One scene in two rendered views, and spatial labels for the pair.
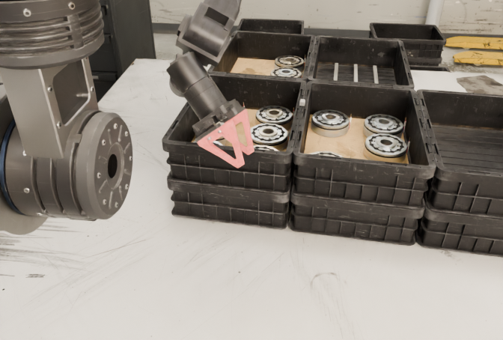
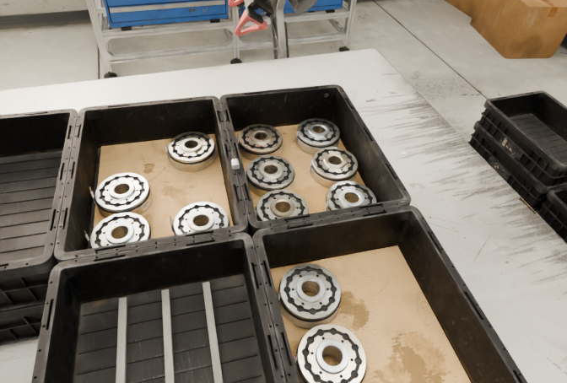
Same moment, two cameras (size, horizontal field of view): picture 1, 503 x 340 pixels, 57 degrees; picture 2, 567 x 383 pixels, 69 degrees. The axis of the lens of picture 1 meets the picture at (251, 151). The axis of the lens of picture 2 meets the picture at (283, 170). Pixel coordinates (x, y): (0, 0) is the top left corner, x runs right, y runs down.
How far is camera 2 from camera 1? 1.64 m
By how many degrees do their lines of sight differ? 99
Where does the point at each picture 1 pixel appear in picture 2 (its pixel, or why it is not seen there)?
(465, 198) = (51, 140)
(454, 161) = (32, 215)
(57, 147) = not seen: outside the picture
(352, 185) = (162, 127)
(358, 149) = (159, 201)
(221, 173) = (284, 116)
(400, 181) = (116, 124)
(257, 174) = (252, 118)
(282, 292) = not seen: hidden behind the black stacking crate
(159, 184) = not seen: hidden behind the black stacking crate
